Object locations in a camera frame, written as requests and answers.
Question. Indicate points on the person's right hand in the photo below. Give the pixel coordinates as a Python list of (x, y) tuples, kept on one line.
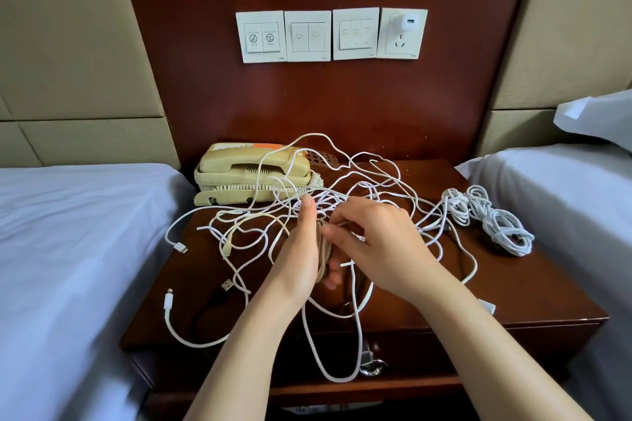
[(390, 253)]

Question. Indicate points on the person's left hand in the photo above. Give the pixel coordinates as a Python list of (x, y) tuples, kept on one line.
[(291, 263)]

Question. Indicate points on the dark wooden drawer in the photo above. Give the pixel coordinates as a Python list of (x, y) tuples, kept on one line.
[(197, 361)]

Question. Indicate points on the person's left forearm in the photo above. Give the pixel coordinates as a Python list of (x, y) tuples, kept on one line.
[(242, 366)]

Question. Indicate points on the person's right forearm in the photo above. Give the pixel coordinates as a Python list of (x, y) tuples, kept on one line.
[(504, 356)]

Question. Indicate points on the wooden nightstand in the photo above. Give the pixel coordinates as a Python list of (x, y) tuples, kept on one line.
[(553, 287)]

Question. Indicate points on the small black usb plug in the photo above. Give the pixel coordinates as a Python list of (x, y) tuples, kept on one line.
[(227, 285)]

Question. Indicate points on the white crumpled bag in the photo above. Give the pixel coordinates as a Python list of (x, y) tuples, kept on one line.
[(326, 406)]

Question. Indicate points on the right bed white sheet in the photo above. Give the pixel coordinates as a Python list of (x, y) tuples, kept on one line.
[(583, 218)]

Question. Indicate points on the bed white sheet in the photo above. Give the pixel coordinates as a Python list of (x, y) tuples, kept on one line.
[(583, 218), (79, 278)]

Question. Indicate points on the left bed white sheet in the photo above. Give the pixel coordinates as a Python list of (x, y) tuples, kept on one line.
[(79, 278)]

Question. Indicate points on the white plug-in charger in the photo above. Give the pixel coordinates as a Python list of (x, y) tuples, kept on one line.
[(408, 23)]

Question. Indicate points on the white pillow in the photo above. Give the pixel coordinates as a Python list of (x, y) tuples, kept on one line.
[(602, 120)]

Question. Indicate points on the beige padded headboard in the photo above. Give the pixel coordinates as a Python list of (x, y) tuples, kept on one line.
[(573, 31), (79, 41)]

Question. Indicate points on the dark wooden wall panel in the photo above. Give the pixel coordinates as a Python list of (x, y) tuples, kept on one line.
[(326, 100)]

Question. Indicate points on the white wall socket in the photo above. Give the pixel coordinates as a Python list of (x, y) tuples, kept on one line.
[(400, 46)]

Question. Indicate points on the white triple rocker wall switch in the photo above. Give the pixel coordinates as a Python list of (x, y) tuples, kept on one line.
[(357, 35)]

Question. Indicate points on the white double rocker wall switch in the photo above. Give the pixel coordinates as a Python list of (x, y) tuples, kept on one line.
[(307, 37)]

